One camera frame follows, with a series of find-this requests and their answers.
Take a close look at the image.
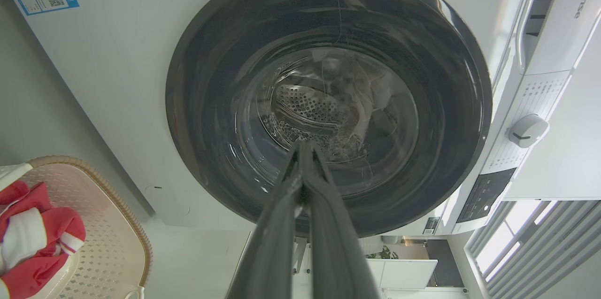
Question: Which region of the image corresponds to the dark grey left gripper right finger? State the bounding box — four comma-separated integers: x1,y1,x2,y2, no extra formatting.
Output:
303,142,380,299

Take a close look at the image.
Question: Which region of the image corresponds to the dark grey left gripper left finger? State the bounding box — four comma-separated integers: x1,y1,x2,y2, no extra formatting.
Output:
228,142,306,299

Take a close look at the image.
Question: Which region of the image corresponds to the cream perforated laundry basket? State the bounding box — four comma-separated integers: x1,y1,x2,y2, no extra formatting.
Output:
0,156,153,299

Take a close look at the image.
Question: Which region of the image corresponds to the green leafy plant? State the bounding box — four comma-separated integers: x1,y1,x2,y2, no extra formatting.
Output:
366,245,399,260

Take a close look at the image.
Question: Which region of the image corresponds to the white cabinet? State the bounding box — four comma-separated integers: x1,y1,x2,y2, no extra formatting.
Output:
366,259,438,290

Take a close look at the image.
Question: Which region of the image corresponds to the black washer display panel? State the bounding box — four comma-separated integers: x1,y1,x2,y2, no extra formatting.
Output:
456,168,517,223

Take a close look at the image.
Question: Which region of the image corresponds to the window with grey blinds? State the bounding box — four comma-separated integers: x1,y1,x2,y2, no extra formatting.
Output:
465,200,601,299

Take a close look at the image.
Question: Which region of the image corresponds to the round dark grey washer door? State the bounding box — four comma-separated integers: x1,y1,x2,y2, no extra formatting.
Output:
165,0,493,238

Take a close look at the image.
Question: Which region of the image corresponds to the white front-load washing machine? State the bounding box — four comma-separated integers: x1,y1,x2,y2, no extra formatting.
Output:
0,0,601,238

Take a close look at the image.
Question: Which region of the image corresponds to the white washer dial knob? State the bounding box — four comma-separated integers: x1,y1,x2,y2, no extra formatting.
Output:
509,114,550,148

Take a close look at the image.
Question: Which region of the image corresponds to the red and white garment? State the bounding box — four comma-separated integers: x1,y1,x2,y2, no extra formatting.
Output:
0,180,86,299

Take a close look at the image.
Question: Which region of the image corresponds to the white detergent drawer front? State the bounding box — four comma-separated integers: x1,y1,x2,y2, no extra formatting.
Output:
516,0,601,77

